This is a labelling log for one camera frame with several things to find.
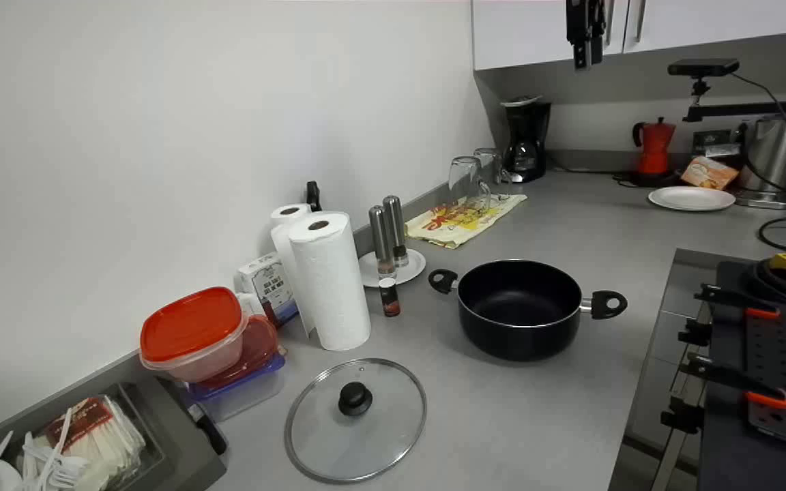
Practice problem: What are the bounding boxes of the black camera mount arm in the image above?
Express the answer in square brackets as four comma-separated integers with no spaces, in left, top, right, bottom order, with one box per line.
[680,74,786,125]

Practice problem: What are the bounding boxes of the small dark bottle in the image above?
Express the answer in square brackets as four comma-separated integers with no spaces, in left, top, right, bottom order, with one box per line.
[303,178,324,215]

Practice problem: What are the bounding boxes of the white paper towel roll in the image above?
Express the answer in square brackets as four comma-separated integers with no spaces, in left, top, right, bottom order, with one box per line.
[264,202,322,347]
[287,211,374,355]

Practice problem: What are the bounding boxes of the small red spice bottle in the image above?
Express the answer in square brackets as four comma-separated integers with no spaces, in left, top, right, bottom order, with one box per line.
[378,280,404,320]

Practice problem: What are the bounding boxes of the grey cutlery tray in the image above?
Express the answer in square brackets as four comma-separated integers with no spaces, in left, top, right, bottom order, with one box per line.
[0,365,231,491]

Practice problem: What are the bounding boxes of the white napkin packets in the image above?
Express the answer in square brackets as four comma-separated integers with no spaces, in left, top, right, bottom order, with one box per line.
[18,392,152,491]

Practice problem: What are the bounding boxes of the clear container with red lid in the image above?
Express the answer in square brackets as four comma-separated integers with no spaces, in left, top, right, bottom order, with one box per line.
[225,310,284,385]

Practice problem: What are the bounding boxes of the black clamp with orange handle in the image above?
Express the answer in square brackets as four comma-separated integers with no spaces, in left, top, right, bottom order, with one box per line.
[692,280,782,326]
[676,351,786,417]

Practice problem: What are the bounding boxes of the clear drinking glass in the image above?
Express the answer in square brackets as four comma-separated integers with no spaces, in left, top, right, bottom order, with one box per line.
[448,153,486,197]

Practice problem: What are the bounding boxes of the white wall cabinet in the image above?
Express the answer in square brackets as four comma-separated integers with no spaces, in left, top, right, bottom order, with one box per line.
[468,0,786,74]

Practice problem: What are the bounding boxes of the glass lid with black knob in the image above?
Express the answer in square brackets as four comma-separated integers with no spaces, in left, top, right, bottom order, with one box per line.
[280,355,429,485]

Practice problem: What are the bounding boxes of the white dinner plate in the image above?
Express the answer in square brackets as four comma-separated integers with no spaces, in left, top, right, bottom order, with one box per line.
[643,182,740,215]

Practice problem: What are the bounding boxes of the grey metal robot stand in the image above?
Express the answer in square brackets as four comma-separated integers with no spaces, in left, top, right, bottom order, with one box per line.
[605,246,786,491]

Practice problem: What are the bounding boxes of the clear container with orange lid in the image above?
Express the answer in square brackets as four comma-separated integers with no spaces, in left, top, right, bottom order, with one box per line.
[135,283,250,385]

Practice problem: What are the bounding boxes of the red wrapped packet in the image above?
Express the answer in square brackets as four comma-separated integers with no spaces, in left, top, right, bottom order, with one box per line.
[44,392,120,451]

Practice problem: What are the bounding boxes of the silver cabinet handle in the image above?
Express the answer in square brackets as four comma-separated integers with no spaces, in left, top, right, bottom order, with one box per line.
[624,0,650,54]
[602,0,620,50]

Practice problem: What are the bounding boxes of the black bar camera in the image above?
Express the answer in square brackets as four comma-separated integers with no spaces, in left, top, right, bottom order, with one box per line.
[666,58,741,80]

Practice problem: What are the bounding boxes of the small white round plate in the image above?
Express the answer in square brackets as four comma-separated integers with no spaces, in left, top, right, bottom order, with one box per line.
[356,246,429,292]

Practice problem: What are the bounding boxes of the black handled knife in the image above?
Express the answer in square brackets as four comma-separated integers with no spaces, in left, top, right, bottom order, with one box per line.
[182,400,231,457]

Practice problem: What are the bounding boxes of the small white carton box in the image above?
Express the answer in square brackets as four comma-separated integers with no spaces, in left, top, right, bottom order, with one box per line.
[231,251,303,326]

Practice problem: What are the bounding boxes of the stainless steel spice grinder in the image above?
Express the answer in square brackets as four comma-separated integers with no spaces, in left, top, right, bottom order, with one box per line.
[381,193,412,269]
[365,205,395,275]

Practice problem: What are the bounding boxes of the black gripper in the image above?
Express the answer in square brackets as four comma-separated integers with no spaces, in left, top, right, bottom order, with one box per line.
[565,0,607,70]

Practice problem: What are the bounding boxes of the red moka pot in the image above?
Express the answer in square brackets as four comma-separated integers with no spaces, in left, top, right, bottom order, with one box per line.
[629,114,680,181]

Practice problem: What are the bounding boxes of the patterned yellow kitchen towel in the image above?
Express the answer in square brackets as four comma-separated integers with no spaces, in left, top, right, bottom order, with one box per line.
[404,190,528,253]

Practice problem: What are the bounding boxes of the orange food packet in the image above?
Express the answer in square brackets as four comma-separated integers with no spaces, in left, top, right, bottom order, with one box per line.
[676,153,741,193]

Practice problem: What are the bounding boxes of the clear container with blue lid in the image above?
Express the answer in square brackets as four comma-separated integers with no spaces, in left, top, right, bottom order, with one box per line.
[182,351,288,425]

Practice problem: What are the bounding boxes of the stainless steel kettle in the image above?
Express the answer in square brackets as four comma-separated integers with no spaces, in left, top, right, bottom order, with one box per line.
[736,114,786,211]

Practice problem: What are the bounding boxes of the black coffee maker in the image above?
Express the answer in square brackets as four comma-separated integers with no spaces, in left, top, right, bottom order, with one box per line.
[497,95,553,187]

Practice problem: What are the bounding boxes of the black cooking pot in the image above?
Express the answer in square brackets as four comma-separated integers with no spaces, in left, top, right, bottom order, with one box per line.
[425,258,629,362]

